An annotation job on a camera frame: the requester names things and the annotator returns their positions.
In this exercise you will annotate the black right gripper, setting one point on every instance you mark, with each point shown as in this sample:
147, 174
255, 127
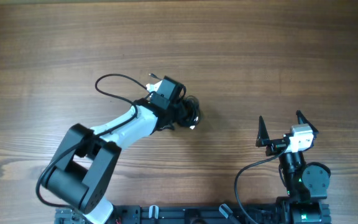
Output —
275, 145

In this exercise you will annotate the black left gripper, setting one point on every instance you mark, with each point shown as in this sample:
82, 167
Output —
178, 101

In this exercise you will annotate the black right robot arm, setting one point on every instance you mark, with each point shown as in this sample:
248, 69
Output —
306, 183

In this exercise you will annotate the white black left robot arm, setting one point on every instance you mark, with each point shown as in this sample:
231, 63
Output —
79, 173

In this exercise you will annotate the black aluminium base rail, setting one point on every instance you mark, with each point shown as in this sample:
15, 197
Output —
273, 213

